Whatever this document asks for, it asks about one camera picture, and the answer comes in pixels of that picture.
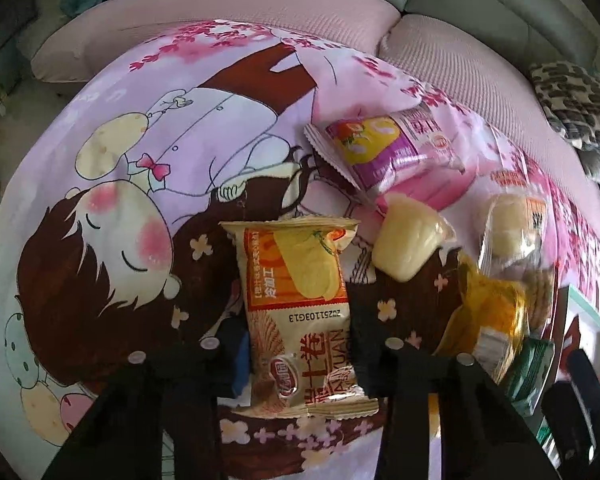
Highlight pink sofa cushions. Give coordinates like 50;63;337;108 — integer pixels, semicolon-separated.
30;0;600;221

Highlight grey sofa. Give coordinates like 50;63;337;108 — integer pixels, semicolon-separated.
200;0;600;91

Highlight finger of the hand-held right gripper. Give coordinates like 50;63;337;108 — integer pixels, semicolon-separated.
540;382;588;476
566;349;600;441

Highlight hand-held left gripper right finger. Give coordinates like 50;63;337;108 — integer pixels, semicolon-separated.
349;304;561;480

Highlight yellow pudding cup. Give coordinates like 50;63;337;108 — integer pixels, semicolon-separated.
371;194;456;283

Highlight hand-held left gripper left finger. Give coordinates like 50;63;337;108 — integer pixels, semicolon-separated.
42;317;253;480

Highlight shallow teal cardboard box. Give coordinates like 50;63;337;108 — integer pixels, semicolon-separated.
535;282;600;456

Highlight yellow clear snack packet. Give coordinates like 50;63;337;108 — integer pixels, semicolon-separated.
432;255;531;386

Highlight beige egg roll packet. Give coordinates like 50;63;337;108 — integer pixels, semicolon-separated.
219;216;381;420

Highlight clear cake packet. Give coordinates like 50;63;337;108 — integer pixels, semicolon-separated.
479;194;551;273

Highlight pink and purple snack packet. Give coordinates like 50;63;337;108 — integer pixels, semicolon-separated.
304;108;473;206

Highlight black and white patterned pillow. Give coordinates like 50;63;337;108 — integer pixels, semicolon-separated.
529;60;600;153

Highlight clear red green cracker packet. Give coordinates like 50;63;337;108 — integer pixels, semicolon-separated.
522;265;558;333

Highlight pink printed blanket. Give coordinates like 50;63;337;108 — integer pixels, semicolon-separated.
0;19;600;480

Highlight green and white snack packet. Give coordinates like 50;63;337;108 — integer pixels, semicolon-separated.
502;337;556;416

